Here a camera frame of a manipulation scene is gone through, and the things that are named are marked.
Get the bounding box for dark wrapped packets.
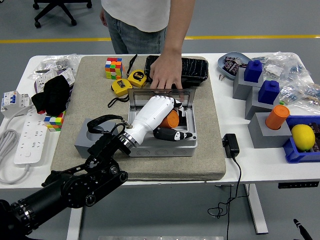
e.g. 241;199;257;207
223;56;247;75

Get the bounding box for white power strip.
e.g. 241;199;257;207
13;108;51;166

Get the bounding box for white circuit breaker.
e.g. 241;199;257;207
0;90;33;119

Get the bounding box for black table control panel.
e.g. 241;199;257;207
277;181;320;190

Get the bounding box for white socket plate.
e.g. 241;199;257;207
34;73;55;92

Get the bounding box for blue plastic block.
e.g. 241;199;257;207
244;59;264;83
258;79;280;105

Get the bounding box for clear bag of parts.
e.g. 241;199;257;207
278;81;320;115
259;51;312;82
28;53;82;81

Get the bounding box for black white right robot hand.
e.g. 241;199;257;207
293;218;314;240

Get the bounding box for small colourful puzzle cube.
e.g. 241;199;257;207
43;109;67;132

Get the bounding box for yellow tape measure, small label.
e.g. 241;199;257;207
107;78;134;108

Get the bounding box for grey electrical box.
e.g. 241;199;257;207
124;87;198;158

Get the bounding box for person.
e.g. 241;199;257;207
100;0;197;55

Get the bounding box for large colourful puzzle cube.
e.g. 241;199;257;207
104;57;125;80

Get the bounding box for person's left hand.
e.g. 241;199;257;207
149;52;185;102

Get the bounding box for orange cylinder battery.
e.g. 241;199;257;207
159;109;180;129
264;104;291;131

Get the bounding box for black adapter cord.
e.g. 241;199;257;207
207;154;243;240

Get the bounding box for yellow lemon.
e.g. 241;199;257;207
291;124;316;152

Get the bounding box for black glossy case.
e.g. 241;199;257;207
144;55;210;89

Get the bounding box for grey block with round hole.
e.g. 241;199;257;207
247;112;293;150
74;117;126;159

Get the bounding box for dark brown parts in bin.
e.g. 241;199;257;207
309;121;320;153

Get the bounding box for black cloth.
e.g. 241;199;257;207
31;74;71;116

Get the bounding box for grey-brown mat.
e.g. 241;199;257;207
50;55;227;183

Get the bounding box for plain grey block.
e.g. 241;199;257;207
244;86;281;121
232;67;265;101

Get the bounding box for person's right hand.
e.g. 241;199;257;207
99;8;109;26

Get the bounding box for yellow tape measure, black face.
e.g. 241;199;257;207
126;53;148;88

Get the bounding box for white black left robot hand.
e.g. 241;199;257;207
128;94;194;146

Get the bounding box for black office chair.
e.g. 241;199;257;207
32;0;93;28

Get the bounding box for black power adapter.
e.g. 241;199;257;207
221;133;241;159

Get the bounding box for white table leg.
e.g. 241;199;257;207
243;183;269;235
66;206;85;240

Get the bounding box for blue storage bin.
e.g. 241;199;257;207
282;115;320;165

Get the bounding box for blue-grey dish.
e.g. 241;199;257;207
217;51;252;81

